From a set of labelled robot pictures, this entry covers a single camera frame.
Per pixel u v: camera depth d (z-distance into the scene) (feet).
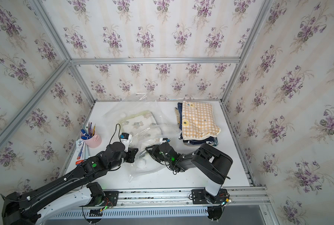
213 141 2.89
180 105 3.43
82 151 2.83
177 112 3.62
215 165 1.52
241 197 2.47
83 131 2.89
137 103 3.76
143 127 3.28
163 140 2.74
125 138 2.18
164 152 2.18
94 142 2.88
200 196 2.41
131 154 2.14
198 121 3.11
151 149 2.77
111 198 2.40
